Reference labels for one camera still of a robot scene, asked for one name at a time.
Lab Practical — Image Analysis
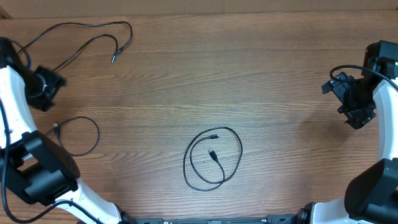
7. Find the thin black usb cable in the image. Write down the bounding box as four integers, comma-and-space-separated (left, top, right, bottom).
45, 116, 101, 157

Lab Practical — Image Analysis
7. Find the black cable with silver plug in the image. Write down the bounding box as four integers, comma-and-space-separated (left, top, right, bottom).
18, 21, 133, 72

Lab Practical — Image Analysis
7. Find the black looped usb cable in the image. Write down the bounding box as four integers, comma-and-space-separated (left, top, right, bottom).
183, 126, 244, 192

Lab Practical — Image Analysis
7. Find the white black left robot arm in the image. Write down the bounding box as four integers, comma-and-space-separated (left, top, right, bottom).
1, 37, 135, 223

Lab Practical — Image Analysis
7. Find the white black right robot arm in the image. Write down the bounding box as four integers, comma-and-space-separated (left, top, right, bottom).
277, 40, 397, 224

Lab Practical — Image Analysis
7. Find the brown cardboard box wall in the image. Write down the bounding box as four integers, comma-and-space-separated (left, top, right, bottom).
1, 0, 397, 19

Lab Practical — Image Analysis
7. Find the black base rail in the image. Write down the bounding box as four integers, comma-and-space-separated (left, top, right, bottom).
121, 212, 308, 224

